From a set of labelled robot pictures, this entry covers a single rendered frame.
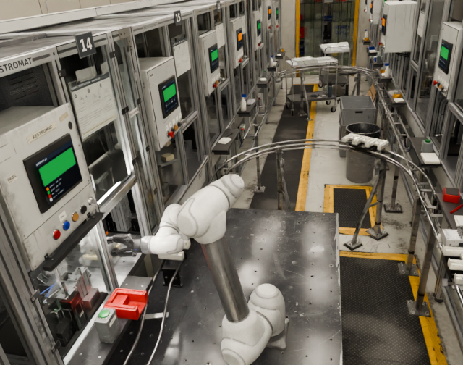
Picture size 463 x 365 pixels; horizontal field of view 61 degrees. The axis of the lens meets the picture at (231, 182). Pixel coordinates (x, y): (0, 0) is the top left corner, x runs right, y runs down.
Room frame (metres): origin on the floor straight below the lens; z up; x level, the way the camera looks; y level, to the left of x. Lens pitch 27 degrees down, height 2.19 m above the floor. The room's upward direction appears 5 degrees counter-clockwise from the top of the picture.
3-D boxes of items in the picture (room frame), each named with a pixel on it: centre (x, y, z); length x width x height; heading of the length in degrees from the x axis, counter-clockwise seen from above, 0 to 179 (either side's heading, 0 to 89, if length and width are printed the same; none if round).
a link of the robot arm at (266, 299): (1.35, -0.11, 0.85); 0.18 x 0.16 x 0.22; 146
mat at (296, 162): (6.08, -1.11, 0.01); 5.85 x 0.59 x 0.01; 165
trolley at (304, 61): (6.94, -1.55, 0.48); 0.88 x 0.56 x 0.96; 93
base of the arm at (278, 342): (1.37, -0.12, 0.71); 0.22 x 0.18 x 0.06; 165
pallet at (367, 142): (3.18, -1.19, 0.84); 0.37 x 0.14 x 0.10; 43
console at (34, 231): (1.31, 0.75, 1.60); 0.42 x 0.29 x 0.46; 165
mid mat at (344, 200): (3.51, -1.22, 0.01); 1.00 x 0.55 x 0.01; 165
